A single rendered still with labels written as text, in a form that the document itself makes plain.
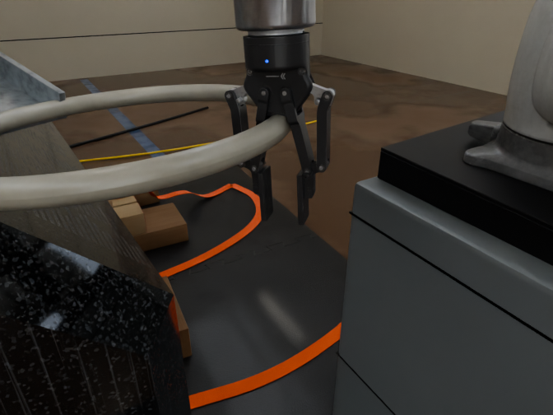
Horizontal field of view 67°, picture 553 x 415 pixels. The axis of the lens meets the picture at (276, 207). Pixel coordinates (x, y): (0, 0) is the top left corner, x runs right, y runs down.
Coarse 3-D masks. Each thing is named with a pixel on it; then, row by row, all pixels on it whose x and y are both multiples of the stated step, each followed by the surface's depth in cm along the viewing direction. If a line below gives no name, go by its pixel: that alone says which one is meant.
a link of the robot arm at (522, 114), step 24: (552, 0) 49; (528, 24) 53; (552, 24) 49; (528, 48) 53; (552, 48) 49; (528, 72) 53; (552, 72) 49; (528, 96) 54; (552, 96) 50; (504, 120) 60; (528, 120) 55; (552, 120) 51
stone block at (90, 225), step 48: (0, 144) 88; (48, 144) 116; (0, 240) 57; (48, 240) 62; (96, 240) 75; (0, 288) 55; (48, 288) 60; (96, 288) 66; (144, 288) 73; (0, 336) 55; (48, 336) 59; (96, 336) 63; (144, 336) 70; (0, 384) 58; (48, 384) 62; (96, 384) 66; (144, 384) 71
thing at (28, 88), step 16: (0, 64) 78; (16, 64) 76; (0, 80) 79; (16, 80) 77; (32, 80) 74; (0, 96) 74; (16, 96) 75; (32, 96) 76; (48, 96) 74; (64, 96) 72; (16, 128) 68
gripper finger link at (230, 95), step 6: (228, 96) 51; (234, 96) 51; (228, 102) 51; (234, 102) 51; (234, 108) 51; (240, 108) 52; (246, 108) 53; (234, 114) 52; (240, 114) 52; (246, 114) 54; (234, 120) 52; (240, 120) 52; (246, 120) 54; (234, 126) 53; (240, 126) 52; (246, 126) 54; (234, 132) 53; (240, 132) 53
